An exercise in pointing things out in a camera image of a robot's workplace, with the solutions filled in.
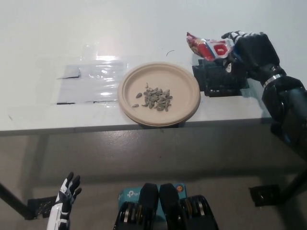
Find black floor tape patch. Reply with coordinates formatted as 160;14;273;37
248;184;282;207
27;196;58;220

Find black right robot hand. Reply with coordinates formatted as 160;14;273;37
221;30;287;84

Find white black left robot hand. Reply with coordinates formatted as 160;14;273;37
47;172;83;230

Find clear plastic sheet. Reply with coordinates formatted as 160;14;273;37
57;57;130;105

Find beige paper plate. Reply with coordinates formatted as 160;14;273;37
117;61;201;127

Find red blue sunflower seed bag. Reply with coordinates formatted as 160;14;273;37
186;32;237;63

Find black and blue object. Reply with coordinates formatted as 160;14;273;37
270;122;290;144

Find black slanted table leg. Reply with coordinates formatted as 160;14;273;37
279;165;307;204
0;182;32;220

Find pile of sunflower seeds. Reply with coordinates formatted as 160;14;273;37
141;87;174;113

